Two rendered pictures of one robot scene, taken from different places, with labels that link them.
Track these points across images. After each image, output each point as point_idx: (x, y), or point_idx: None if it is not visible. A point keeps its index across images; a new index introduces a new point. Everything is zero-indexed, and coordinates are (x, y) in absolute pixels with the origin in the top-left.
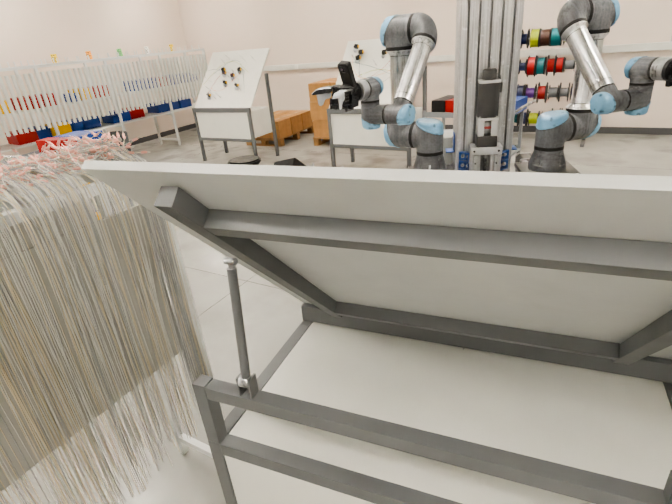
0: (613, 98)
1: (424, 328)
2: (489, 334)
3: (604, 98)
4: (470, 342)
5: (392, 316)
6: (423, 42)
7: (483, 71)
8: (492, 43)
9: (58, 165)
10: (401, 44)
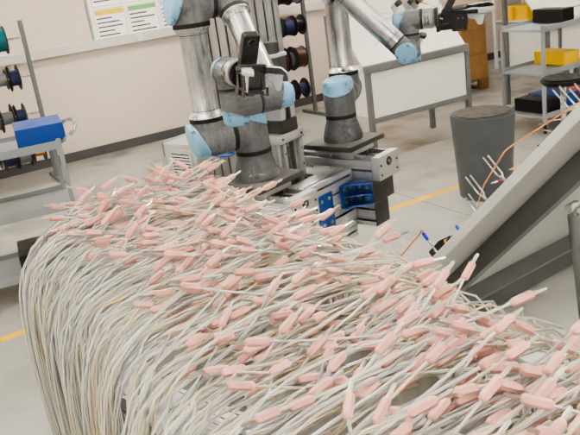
0: (415, 47)
1: (493, 293)
2: (539, 261)
3: (412, 47)
4: (501, 295)
5: (469, 296)
6: (246, 11)
7: (267, 44)
8: (257, 14)
9: (274, 200)
10: (205, 18)
